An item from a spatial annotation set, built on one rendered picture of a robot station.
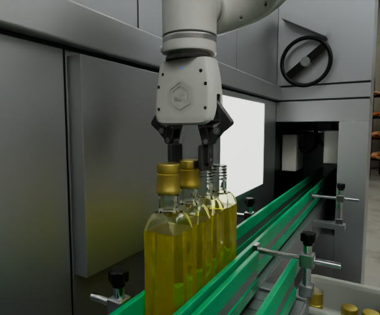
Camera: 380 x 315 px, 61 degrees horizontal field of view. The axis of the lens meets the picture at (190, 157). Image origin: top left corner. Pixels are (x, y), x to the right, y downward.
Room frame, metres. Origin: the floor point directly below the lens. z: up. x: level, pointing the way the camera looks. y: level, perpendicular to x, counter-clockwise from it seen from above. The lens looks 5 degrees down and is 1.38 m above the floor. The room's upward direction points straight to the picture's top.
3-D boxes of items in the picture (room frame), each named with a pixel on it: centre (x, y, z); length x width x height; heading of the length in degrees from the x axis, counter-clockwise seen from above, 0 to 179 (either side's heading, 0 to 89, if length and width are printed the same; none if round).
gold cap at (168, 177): (0.46, 0.03, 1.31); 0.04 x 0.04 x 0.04
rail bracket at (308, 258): (0.62, -0.21, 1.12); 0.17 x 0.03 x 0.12; 60
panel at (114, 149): (0.88, -0.05, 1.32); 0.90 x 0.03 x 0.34; 150
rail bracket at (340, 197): (1.18, -0.53, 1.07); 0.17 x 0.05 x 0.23; 60
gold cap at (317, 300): (0.76, -0.31, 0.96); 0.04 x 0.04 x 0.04
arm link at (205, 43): (0.51, 0.00, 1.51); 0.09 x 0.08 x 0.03; 59
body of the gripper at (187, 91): (0.51, 0.00, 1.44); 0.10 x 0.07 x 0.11; 59
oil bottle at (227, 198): (0.61, -0.06, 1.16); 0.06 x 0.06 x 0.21; 59
